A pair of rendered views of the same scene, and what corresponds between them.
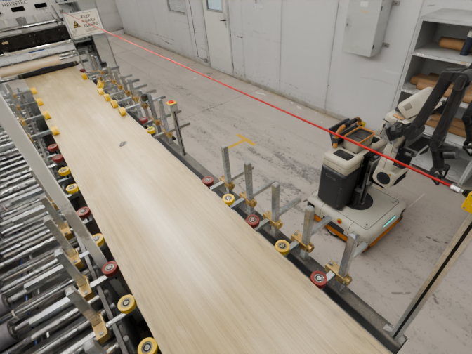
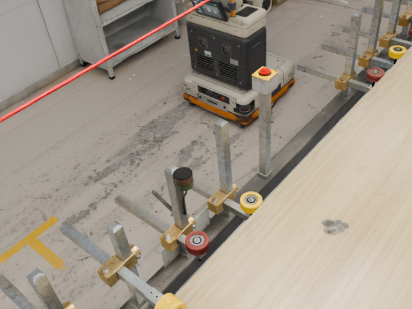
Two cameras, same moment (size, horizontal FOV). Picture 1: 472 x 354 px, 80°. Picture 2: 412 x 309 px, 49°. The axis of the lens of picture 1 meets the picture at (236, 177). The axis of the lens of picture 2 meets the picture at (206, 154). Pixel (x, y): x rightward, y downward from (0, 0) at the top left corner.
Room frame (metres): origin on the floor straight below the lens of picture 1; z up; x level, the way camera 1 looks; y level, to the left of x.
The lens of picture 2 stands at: (2.74, 1.80, 2.11)
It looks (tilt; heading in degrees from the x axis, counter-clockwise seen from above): 42 degrees down; 258
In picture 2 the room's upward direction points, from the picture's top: 7 degrees counter-clockwise
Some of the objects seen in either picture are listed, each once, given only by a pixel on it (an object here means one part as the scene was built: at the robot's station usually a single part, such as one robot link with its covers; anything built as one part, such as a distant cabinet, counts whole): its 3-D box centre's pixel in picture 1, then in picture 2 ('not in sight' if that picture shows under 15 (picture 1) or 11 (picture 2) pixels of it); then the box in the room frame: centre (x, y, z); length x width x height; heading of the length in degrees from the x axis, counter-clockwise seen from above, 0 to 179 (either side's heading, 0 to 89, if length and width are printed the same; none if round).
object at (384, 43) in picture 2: (272, 220); (388, 38); (1.20, -0.21, 0.81); 0.14 x 0.06 x 0.05; 34
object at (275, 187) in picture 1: (275, 212); (393, 22); (1.18, -0.22, 0.89); 0.04 x 0.04 x 0.48; 34
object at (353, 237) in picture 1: (345, 264); not in sight; (0.77, -0.50, 0.92); 0.04 x 0.04 x 0.48; 34
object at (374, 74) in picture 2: (208, 185); (374, 81); (1.55, 0.20, 0.85); 0.08 x 0.08 x 0.11
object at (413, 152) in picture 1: (412, 147); not in sight; (1.57, -1.25, 0.99); 0.28 x 0.16 x 0.22; 124
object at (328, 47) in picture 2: (251, 194); (358, 56); (1.45, -0.10, 0.81); 0.43 x 0.03 x 0.04; 124
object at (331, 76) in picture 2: (230, 178); (335, 78); (1.66, 0.04, 0.80); 0.43 x 0.03 x 0.04; 124
